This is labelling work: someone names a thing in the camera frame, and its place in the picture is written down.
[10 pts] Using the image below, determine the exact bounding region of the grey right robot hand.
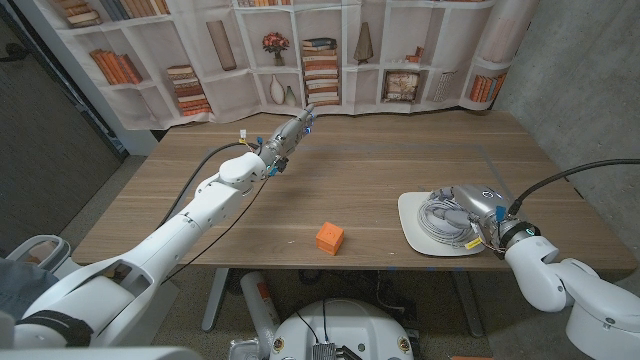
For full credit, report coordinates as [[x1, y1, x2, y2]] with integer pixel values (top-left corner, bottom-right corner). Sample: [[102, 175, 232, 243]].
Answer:
[[429, 183, 541, 256]]

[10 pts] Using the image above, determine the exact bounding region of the white roll with orange label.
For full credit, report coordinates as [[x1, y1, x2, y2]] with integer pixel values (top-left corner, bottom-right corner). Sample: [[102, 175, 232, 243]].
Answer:
[[239, 270, 282, 359]]

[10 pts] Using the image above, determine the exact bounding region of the orange cube block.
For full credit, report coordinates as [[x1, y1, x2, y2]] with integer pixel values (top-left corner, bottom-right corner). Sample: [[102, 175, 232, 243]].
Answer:
[[315, 221, 346, 257]]

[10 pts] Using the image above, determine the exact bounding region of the printed bookshelf backdrop cloth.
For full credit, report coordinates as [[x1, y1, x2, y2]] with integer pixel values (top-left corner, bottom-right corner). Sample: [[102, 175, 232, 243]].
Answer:
[[14, 0, 541, 131]]

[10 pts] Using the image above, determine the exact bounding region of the grey table leg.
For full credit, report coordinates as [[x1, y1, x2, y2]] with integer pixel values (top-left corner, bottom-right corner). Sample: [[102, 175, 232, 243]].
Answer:
[[201, 268, 231, 333], [452, 271, 485, 339]]

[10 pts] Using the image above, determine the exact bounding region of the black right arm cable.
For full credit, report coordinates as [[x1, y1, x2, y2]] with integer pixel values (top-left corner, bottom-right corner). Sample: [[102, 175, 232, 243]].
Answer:
[[508, 158, 640, 216]]

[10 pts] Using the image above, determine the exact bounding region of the aluminium foil tray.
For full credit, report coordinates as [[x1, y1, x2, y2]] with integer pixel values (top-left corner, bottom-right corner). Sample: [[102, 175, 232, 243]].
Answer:
[[228, 338, 261, 360]]

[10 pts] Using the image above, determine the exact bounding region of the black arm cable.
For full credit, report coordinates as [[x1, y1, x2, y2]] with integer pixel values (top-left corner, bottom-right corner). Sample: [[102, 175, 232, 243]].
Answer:
[[159, 141, 261, 229], [508, 158, 640, 216]]

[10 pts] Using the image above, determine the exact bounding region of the white Ethernet cable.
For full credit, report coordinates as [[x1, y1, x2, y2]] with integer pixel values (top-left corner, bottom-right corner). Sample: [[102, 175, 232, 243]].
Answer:
[[417, 189, 481, 249]]

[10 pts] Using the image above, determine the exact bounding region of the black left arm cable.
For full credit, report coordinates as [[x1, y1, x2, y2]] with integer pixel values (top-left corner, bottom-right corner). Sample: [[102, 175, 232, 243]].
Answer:
[[159, 141, 261, 229]]

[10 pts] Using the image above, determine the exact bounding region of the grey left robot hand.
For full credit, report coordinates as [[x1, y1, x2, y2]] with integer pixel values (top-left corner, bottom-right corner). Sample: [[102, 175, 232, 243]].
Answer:
[[259, 103, 317, 177]]

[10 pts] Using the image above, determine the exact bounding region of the white paper plate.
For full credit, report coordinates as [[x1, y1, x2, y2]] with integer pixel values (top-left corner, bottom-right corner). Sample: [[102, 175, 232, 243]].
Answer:
[[397, 191, 487, 258]]

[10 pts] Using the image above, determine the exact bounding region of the white robot torso base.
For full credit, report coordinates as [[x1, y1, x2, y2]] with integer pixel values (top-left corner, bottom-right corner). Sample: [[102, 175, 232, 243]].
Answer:
[[269, 298, 415, 360]]

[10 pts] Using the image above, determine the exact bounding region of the person leg in jeans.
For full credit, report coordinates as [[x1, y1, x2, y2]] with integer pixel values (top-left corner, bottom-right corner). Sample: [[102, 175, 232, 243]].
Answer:
[[0, 258, 59, 321]]

